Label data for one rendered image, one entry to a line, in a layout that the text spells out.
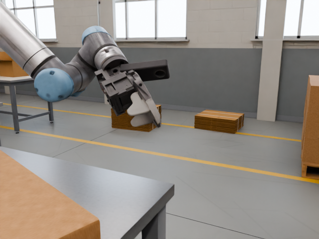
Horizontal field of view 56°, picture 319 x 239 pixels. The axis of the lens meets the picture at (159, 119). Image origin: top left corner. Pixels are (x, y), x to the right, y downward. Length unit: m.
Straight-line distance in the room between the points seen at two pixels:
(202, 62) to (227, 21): 0.81
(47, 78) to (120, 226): 0.39
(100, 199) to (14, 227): 0.64
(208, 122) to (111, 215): 3.85
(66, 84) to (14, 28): 0.17
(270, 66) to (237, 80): 0.62
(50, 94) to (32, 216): 0.44
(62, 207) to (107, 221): 0.52
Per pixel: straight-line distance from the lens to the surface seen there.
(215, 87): 5.63
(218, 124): 4.55
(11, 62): 5.09
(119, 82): 0.68
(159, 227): 1.00
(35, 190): 0.34
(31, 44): 0.74
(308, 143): 3.25
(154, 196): 0.92
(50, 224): 0.28
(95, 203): 0.90
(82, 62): 0.82
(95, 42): 0.80
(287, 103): 5.46
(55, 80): 0.69
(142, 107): 0.63
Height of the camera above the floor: 1.26
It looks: 14 degrees down
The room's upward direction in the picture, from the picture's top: straight up
